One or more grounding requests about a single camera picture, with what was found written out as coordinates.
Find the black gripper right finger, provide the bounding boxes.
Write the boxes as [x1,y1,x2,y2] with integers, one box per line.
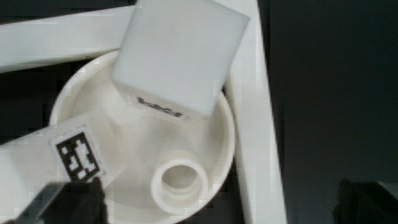
[335,179,398,224]

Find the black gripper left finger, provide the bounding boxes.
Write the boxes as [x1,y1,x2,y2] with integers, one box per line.
[11,178,109,224]

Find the white U-shaped barrier frame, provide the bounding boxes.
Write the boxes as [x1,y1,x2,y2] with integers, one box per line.
[0,0,288,224]

